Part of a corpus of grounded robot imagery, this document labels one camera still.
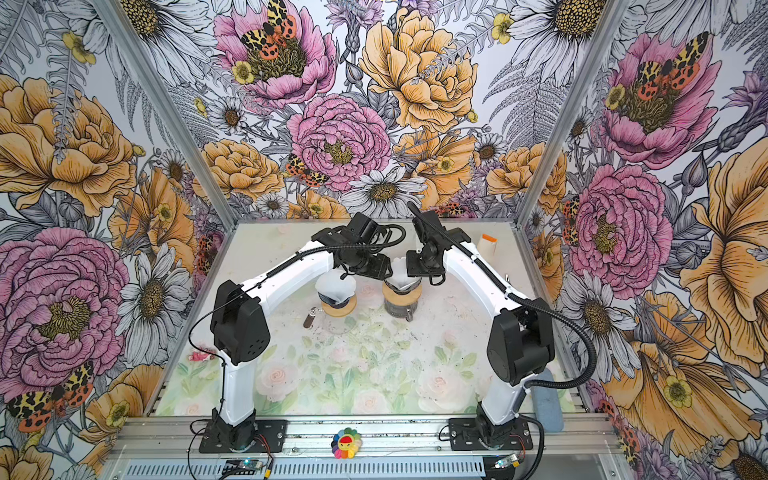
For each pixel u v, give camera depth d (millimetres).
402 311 940
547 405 761
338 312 831
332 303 853
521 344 460
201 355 851
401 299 862
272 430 745
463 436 740
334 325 937
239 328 519
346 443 716
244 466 704
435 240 619
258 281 536
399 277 887
